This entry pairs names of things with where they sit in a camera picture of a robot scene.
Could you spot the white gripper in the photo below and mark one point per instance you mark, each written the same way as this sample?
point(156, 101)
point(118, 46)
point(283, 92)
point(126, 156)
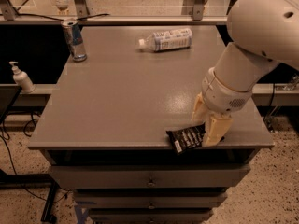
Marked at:
point(221, 94)

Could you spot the black rxbar chocolate wrapper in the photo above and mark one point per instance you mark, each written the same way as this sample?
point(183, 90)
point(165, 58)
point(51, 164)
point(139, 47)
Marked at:
point(187, 139)

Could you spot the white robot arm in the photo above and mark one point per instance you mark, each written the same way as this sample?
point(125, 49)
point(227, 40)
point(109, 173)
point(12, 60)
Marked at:
point(264, 34)

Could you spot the grey top drawer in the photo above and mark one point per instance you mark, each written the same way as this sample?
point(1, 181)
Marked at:
point(148, 176)

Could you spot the grey drawer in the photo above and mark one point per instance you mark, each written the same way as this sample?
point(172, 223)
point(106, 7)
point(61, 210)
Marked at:
point(150, 200)
point(116, 216)
point(148, 176)

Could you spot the clear plastic water bottle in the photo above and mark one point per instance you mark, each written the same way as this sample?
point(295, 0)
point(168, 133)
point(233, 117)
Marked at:
point(167, 40)

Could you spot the grey drawer cabinet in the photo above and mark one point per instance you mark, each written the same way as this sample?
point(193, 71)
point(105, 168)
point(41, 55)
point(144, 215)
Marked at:
point(116, 107)

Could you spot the grey middle drawer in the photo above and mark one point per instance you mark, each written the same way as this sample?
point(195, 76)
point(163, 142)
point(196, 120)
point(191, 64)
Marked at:
point(150, 200)

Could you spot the grey bottom drawer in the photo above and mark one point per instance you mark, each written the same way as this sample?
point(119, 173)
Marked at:
point(116, 216)

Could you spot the silver blue drink can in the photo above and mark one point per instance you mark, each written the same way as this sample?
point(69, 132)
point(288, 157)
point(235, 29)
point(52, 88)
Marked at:
point(74, 40)

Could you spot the white pump dispenser bottle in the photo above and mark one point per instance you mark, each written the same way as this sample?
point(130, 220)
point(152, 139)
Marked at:
point(21, 78)

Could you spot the black desk frame leg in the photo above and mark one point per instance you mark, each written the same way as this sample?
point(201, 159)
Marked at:
point(33, 181)

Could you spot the metal rail frame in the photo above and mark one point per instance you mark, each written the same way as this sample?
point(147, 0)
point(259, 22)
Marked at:
point(115, 12)

